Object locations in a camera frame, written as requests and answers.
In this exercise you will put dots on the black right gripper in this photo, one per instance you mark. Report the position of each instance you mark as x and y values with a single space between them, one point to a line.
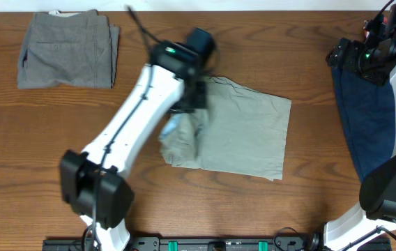
357 48

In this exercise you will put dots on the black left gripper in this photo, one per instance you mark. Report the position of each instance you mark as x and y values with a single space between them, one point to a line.
201 104

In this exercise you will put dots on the khaki beige shorts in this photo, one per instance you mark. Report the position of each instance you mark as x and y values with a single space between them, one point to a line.
241 131

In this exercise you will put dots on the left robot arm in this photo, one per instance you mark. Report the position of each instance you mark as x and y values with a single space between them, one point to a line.
93 180

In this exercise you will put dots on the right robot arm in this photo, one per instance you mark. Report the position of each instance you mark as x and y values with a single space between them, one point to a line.
375 212

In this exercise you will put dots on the navy blue shorts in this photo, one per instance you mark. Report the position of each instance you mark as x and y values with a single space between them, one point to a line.
367 113

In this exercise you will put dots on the folded grey shorts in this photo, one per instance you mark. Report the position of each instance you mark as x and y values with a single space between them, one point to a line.
78 50

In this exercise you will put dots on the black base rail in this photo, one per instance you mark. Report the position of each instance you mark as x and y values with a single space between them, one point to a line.
245 244

